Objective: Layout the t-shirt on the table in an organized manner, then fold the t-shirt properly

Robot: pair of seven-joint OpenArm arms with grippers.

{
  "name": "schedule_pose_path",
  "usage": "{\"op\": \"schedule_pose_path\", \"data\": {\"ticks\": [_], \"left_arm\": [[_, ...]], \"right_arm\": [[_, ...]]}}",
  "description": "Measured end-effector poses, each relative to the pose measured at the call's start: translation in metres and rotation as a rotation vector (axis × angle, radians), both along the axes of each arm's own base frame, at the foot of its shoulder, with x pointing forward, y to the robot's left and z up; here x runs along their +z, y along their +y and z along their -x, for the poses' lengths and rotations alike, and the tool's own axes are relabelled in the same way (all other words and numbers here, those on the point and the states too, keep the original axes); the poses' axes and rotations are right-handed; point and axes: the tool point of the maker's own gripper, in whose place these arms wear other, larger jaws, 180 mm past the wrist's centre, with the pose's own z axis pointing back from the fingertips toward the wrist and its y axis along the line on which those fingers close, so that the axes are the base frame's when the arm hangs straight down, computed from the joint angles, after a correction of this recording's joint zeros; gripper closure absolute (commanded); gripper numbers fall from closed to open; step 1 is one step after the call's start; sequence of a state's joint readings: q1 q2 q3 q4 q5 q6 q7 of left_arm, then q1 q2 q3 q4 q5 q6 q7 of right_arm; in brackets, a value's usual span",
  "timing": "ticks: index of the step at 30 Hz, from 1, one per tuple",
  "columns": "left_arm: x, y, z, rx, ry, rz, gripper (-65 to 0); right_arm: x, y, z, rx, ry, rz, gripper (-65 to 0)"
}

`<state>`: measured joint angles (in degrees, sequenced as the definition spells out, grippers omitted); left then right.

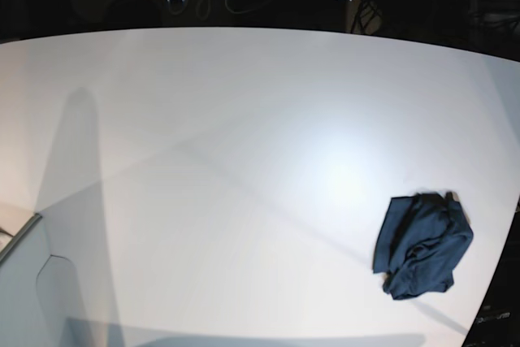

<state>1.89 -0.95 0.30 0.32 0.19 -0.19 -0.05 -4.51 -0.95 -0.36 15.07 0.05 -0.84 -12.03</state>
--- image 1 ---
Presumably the dark blue t-shirt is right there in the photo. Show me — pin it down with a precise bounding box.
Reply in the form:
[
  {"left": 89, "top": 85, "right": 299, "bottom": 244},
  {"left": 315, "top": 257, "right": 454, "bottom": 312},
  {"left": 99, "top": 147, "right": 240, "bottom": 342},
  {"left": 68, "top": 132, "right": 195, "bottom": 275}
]
[{"left": 372, "top": 192, "right": 474, "bottom": 301}]

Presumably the white storage bin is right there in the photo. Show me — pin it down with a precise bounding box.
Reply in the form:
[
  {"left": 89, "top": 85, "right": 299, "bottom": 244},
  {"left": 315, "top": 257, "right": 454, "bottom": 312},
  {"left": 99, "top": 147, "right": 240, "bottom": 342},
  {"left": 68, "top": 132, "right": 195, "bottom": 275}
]
[{"left": 0, "top": 200, "right": 123, "bottom": 347}]

